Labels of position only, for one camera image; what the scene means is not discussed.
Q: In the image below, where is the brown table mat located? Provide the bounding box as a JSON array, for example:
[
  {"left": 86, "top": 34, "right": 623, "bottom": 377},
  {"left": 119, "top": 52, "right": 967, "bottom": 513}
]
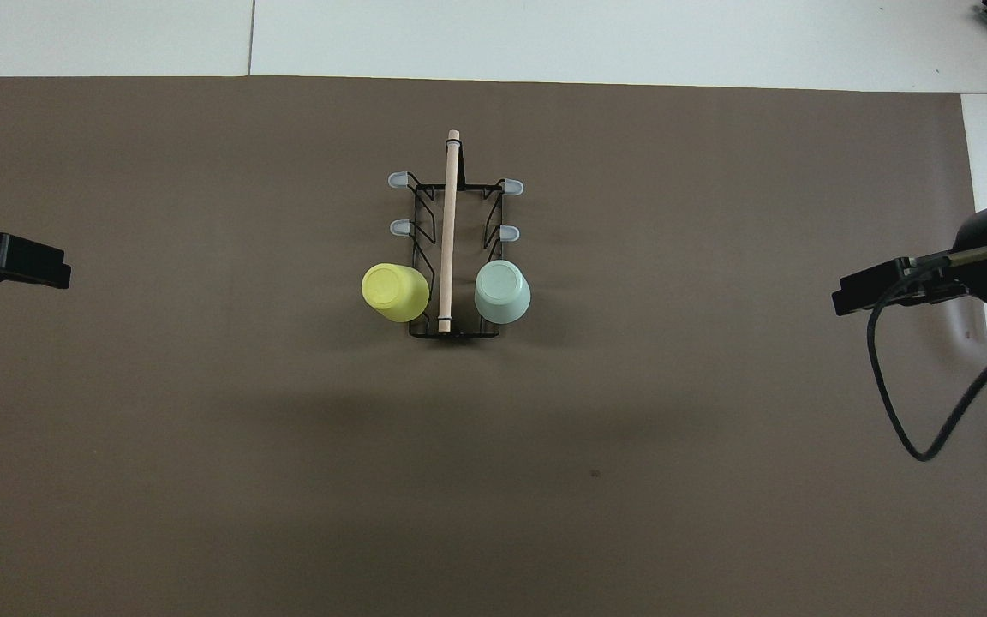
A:
[{"left": 0, "top": 75, "right": 987, "bottom": 617}]

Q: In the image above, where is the yellow plastic cup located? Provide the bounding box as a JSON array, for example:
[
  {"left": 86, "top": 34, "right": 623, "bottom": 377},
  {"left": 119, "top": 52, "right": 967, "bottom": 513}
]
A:
[{"left": 361, "top": 262, "right": 431, "bottom": 324}]

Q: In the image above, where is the black wire cup rack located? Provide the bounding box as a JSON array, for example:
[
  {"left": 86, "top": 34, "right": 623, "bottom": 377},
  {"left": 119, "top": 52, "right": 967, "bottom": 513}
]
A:
[{"left": 387, "top": 129, "right": 525, "bottom": 340}]

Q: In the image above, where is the pale green plastic cup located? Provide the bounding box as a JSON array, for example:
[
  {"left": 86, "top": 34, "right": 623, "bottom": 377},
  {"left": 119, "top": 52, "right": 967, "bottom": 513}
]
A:
[{"left": 474, "top": 260, "right": 533, "bottom": 326}]

